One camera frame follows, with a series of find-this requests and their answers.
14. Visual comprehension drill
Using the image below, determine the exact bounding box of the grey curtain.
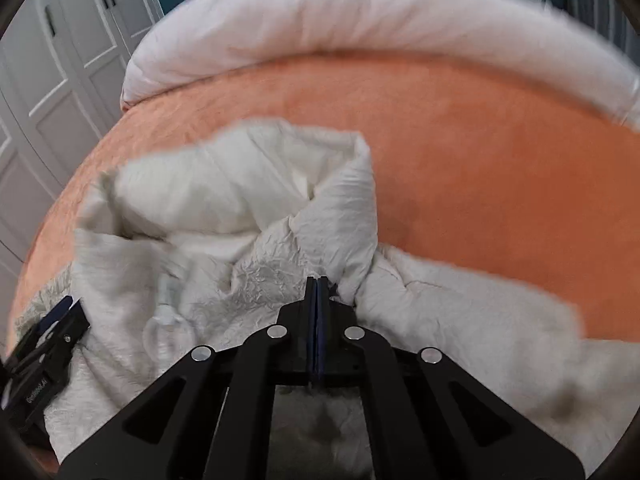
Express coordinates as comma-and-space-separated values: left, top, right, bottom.
562, 0, 640, 63

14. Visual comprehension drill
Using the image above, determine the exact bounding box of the orange plush bed blanket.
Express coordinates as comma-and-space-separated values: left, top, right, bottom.
7, 52, 640, 476

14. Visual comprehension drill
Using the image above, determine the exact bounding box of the white panelled wardrobe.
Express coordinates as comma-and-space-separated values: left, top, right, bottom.
0, 0, 166, 301

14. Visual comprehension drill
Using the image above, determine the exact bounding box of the white blanket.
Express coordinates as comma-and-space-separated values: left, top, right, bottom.
15, 119, 640, 480

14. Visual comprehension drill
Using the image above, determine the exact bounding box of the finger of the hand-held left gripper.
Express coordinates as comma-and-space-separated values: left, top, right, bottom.
10, 296, 92, 368

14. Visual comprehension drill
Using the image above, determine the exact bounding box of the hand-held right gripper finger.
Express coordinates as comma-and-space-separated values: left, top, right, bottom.
318, 276, 586, 480
57, 276, 318, 480

